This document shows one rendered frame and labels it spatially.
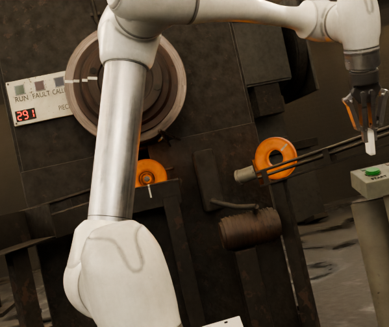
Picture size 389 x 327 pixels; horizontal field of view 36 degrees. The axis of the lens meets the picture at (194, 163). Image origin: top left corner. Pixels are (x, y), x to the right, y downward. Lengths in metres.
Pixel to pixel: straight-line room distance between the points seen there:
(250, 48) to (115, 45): 5.27
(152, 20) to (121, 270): 0.55
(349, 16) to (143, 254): 0.81
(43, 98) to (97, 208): 1.22
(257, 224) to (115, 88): 0.98
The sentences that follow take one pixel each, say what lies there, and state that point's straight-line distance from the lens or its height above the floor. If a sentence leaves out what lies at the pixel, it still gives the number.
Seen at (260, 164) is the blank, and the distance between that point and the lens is 2.27.
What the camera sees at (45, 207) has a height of 0.71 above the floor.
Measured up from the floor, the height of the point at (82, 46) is 1.29.
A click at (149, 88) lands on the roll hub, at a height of 1.06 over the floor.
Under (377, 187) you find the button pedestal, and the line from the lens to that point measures 1.70.
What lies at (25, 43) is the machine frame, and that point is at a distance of 2.60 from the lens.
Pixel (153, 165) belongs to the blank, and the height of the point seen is 0.78.
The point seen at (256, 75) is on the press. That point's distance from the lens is 6.61.
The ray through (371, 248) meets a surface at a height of 0.38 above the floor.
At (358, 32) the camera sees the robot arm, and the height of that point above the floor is 0.96.
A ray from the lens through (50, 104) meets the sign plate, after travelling 2.51.
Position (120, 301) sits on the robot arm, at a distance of 1.12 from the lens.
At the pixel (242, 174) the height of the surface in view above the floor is 0.67.
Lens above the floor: 0.68
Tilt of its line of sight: 2 degrees up
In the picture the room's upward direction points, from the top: 13 degrees counter-clockwise
